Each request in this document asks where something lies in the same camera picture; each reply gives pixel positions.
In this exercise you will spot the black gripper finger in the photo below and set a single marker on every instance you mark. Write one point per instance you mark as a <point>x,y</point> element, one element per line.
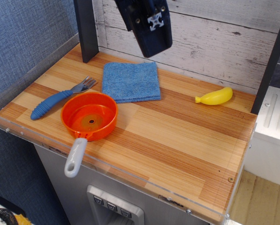
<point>150,22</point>

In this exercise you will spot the blue microfiber rag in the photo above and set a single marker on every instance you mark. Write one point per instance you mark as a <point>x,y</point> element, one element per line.
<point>128,82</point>

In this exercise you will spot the yellow toy banana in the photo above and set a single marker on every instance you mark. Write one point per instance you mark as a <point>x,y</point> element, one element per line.
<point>216,97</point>

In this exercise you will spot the clear acrylic table guard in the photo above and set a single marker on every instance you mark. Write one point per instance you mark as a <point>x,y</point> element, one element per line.
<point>173,148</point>

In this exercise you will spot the white toy sink unit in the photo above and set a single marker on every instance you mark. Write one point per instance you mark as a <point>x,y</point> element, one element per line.
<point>263,155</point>

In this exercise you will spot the grey toy fridge cabinet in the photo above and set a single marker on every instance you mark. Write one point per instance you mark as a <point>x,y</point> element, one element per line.
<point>72,193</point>

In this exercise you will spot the silver dispenser button panel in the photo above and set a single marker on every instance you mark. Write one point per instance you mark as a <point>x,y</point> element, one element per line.
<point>109,209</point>

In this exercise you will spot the yellow object bottom left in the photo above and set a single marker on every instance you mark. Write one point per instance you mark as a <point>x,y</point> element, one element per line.
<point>22,220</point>

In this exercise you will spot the dark left vertical post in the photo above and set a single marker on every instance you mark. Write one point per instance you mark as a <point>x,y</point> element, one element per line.
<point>86,28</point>

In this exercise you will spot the dark vertical post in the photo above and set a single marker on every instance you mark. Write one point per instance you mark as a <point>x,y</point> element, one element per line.
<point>86,28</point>
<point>265,82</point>

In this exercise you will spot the fork with blue handle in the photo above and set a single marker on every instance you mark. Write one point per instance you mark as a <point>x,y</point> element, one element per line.
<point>46,105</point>

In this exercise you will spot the orange toy pan grey handle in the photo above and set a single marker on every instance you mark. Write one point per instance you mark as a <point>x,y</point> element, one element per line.
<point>87,117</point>

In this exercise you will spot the dark right vertical post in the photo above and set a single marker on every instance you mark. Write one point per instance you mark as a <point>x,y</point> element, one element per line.
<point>265,82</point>

